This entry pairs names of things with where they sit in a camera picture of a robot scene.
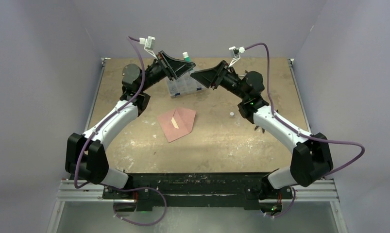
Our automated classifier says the pink envelope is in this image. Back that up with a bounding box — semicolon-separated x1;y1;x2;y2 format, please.
157;107;196;143

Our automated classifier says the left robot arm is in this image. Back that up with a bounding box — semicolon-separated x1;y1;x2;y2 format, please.
65;51;196;199

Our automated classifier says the green white glue stick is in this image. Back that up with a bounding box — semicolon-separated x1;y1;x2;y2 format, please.
182;51;191;62

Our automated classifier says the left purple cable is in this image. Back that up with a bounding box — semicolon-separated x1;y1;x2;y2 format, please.
73;36;168;227

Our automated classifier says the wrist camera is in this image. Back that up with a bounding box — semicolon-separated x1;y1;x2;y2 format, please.
228;46;245;67
139;36;157;59

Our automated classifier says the lined paper letter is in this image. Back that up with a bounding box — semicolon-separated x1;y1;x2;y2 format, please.
171;117;179;129

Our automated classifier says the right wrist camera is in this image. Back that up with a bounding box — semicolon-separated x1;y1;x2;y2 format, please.
228;46;245;67

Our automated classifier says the black base frame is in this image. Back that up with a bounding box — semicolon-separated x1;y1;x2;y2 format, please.
102;172;297;212

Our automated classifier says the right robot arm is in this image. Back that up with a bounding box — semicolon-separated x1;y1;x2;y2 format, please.
190;60;333;198

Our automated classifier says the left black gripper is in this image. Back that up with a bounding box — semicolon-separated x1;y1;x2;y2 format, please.
139;51;195;92

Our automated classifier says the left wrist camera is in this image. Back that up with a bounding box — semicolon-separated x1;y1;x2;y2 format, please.
139;36;157;59

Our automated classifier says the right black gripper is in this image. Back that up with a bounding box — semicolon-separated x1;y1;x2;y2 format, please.
191;61;249;100

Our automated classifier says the clear plastic screw box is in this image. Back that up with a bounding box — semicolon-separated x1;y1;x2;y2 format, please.
166;73;205;98

